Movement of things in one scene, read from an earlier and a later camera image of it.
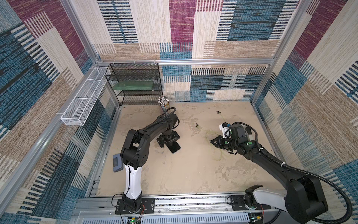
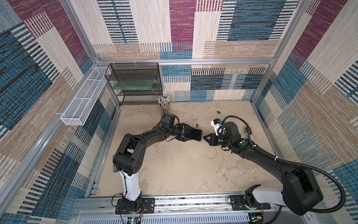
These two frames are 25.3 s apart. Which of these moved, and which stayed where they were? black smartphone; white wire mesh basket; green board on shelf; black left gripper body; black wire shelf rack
Moved: black smartphone; black left gripper body
Stayed: white wire mesh basket; black wire shelf rack; green board on shelf
